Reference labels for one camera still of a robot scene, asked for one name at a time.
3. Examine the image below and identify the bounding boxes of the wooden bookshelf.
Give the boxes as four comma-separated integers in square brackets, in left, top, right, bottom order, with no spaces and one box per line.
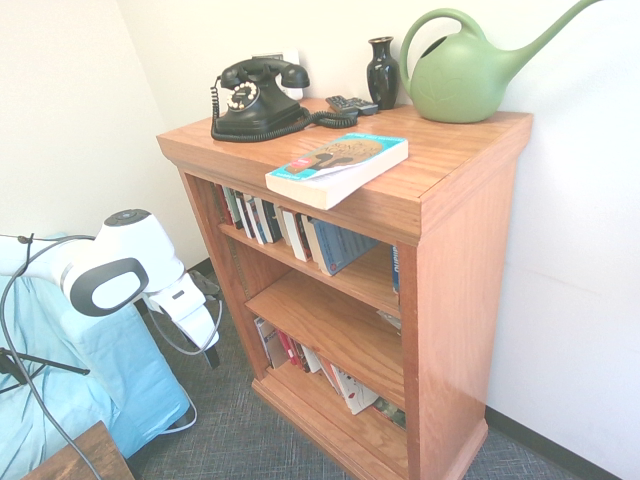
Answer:
[156,97,534,480]

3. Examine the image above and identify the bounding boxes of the white book red marks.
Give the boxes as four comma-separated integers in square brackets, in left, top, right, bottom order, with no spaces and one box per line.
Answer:
[329,363,380,416]

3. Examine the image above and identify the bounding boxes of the green plastic watering can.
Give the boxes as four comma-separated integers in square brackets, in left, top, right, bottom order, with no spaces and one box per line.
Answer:
[398,0,609,125]

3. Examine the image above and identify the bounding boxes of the white floor cable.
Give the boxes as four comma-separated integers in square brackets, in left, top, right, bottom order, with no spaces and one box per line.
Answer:
[149,394,199,436]

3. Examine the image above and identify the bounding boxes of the loose printed papers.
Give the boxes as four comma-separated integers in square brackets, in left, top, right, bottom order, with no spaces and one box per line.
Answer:
[375,308,402,335]

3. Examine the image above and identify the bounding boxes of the plain white book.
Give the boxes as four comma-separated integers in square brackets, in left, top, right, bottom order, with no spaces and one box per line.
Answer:
[299,344,322,375]

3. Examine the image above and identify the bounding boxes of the white-edged paperback with barcode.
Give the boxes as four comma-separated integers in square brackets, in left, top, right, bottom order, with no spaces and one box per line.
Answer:
[279,205,314,264]

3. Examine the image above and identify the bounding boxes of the black paperback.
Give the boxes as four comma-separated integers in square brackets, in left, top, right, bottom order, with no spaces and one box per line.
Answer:
[254,197,285,246]

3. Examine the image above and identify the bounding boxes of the red spine book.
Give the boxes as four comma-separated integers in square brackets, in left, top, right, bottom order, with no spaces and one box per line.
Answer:
[277,329,311,374]

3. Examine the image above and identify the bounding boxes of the dark green photo book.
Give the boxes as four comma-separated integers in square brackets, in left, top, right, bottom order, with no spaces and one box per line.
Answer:
[370,396,407,431]

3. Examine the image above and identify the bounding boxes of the black rotary telephone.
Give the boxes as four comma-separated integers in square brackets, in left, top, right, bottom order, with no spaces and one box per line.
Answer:
[209,57,360,144]

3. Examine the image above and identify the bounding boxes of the dark green paperback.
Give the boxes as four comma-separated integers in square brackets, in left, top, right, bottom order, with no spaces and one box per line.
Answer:
[223,186,246,231]

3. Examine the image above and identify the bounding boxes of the black vase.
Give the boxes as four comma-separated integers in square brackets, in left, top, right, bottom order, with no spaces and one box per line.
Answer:
[367,36,400,111]

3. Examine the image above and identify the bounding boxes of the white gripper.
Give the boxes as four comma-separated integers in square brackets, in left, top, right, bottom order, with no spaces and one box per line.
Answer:
[142,272,222,370]

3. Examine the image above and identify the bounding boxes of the black remote control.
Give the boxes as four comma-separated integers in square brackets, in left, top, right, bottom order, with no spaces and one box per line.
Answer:
[325,94,361,119]

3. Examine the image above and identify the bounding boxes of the teal paperback book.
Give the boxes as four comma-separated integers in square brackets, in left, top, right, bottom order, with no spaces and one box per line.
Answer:
[264,132,409,211]

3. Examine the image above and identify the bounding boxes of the grey white cover book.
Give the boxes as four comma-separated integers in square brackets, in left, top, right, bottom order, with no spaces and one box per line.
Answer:
[252,315,291,370]

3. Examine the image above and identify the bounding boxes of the black tripod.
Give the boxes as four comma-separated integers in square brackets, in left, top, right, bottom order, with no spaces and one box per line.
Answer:
[0,347,91,396]

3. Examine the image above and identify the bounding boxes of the dark blue paperback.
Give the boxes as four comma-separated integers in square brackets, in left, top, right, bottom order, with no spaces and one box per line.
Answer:
[244,194,269,246]

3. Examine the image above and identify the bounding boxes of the dark wooden table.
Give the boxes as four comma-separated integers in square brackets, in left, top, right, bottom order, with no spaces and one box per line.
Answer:
[19,419,136,480]

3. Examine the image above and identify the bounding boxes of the thin orange book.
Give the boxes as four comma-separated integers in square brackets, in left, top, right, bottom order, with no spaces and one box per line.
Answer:
[318,357,344,396]

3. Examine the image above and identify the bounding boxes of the light blue cloth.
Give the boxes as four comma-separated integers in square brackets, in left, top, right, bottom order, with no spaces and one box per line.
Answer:
[0,232,196,480]

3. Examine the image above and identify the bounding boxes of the white square alarm clock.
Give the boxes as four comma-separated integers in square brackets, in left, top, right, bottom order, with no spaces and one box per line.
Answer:
[251,48,304,101]

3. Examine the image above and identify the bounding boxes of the grey remote control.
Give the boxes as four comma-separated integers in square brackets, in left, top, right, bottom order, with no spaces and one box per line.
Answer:
[344,96,380,117]

